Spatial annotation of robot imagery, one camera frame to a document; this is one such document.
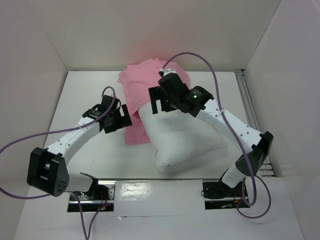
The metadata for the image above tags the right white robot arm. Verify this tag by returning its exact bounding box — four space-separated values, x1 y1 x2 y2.
148 68 274 198

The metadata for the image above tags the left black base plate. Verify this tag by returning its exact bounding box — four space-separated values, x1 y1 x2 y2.
76 180 116 213

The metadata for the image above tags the pink satin pillowcase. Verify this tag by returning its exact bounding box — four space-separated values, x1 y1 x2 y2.
117 57 191 146

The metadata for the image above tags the white pillow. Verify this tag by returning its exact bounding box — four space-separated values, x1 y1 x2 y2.
138 103 228 173

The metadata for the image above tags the aluminium frame rail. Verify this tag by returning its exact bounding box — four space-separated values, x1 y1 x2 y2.
234 69 276 178

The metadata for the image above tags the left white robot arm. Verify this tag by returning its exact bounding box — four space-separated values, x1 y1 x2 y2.
26 104 132 200

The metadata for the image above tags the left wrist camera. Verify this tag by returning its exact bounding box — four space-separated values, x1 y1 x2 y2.
97 95 121 114

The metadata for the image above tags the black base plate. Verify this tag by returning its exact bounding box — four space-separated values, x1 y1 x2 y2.
76 180 116 213
200 180 249 210

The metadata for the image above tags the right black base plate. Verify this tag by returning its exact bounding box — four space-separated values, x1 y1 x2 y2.
200 180 249 210

